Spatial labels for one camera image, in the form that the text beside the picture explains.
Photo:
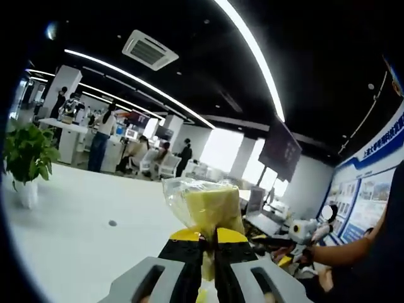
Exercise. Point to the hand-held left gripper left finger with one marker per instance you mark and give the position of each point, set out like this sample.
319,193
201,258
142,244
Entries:
176,271

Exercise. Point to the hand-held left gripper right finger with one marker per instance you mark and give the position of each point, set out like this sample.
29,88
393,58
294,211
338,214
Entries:
240,274

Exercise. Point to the white ceiling light strip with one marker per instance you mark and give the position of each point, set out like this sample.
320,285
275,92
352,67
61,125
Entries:
123,102
259,60
139,82

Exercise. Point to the blue white wall poster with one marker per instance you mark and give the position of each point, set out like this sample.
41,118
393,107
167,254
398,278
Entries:
369,195

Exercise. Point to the dark wall display screen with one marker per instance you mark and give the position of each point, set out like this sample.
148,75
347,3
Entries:
164,132
137,117

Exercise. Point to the white counter desk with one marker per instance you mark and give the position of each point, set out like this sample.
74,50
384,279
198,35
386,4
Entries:
67,139

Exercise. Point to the rectangular yellow silicone block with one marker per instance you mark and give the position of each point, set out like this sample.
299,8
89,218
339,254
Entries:
214,205

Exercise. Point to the large dark hanging screen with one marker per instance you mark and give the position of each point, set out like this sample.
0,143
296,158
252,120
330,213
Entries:
281,148

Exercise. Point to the white office chair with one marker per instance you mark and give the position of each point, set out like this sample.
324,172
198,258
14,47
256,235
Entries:
168,167

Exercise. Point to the white ceiling air conditioner vent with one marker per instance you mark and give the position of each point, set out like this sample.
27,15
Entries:
151,50

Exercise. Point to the green potted plant white pot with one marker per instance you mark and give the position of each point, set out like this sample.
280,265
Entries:
26,151

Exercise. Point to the grey mesh chair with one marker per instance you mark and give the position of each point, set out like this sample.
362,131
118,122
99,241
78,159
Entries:
255,202

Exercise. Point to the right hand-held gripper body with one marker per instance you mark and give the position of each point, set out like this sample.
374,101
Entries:
306,232

